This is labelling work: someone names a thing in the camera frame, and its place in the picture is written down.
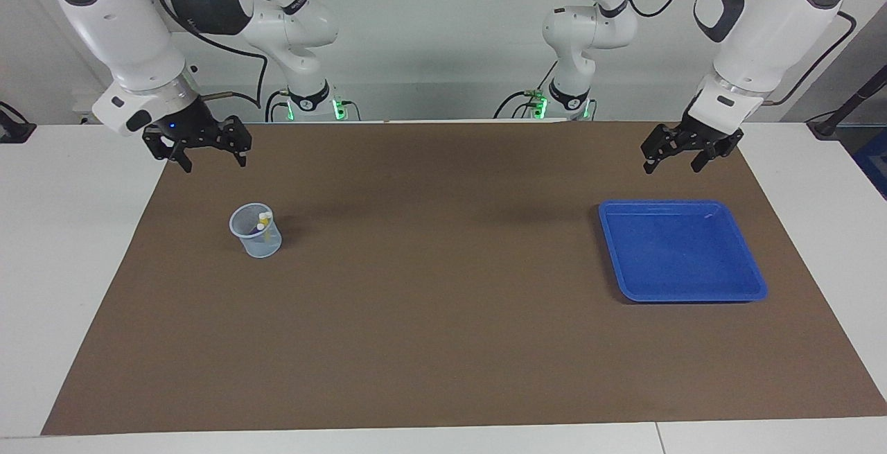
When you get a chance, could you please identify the black left base cables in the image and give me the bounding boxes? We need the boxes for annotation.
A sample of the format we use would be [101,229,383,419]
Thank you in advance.
[493,59,559,120]

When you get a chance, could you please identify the blue plastic tray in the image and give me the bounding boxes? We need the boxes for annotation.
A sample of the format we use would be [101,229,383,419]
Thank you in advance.
[598,199,769,303]

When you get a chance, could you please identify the translucent plastic cup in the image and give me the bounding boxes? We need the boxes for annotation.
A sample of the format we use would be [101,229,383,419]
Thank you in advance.
[229,202,283,259]

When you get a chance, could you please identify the black stand pole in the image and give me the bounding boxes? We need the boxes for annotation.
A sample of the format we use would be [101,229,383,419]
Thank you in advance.
[807,66,887,139]

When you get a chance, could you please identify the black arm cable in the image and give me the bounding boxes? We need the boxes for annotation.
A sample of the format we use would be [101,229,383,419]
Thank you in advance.
[620,0,857,107]
[156,0,270,110]

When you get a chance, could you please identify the blue crate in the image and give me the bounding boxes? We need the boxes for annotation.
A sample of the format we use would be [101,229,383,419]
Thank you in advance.
[851,128,887,200]

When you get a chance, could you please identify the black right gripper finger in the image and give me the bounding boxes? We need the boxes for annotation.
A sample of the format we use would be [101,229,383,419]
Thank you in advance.
[142,128,193,174]
[208,116,253,168]

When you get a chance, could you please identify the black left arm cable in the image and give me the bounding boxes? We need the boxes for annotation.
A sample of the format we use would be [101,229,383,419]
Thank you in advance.
[620,0,857,107]

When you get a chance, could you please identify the black clamp mount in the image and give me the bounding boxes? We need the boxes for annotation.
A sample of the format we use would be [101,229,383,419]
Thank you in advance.
[0,102,37,144]

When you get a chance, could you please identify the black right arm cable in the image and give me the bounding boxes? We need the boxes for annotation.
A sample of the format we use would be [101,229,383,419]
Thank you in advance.
[156,0,270,110]

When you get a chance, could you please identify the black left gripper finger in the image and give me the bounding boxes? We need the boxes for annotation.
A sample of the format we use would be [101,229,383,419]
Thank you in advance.
[691,137,742,174]
[640,123,687,175]

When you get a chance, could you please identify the brown table mat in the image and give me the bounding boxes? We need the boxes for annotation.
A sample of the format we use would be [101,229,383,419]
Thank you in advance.
[40,120,887,436]

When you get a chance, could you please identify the white power strip box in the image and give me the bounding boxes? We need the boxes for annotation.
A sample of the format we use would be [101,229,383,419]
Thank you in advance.
[73,90,115,124]

